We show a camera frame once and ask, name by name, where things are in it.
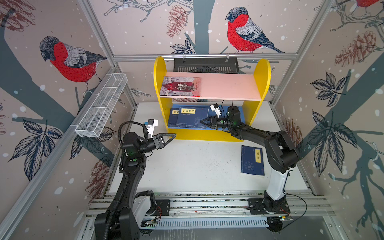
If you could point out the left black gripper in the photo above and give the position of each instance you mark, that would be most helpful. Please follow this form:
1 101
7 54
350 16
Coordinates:
159 144

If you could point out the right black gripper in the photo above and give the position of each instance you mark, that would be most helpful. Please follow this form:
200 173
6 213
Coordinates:
215 120

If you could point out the navy blue book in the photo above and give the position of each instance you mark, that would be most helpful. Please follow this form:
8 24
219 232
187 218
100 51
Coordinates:
252 162
190 117
173 118

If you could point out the red illustrated book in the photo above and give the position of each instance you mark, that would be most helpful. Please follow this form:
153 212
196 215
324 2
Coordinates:
181 86

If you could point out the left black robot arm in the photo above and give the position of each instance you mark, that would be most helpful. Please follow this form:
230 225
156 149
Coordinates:
124 216

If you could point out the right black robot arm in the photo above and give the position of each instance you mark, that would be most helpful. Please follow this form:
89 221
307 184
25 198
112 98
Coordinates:
281 153

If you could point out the yellow pink blue shelf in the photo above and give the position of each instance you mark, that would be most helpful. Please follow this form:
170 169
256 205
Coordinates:
251 90

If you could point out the black mesh tray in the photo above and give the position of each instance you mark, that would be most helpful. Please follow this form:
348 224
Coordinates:
207 65

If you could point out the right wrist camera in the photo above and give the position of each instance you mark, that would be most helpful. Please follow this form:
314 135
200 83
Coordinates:
216 109

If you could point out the aluminium mounting rail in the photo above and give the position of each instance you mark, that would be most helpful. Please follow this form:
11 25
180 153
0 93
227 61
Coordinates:
236 205

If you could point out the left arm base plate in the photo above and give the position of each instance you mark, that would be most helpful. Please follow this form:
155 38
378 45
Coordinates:
162 208

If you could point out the white wire mesh basket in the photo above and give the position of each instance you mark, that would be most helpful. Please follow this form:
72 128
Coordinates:
97 115

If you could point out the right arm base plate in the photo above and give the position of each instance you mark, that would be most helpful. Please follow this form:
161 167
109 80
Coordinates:
260 206

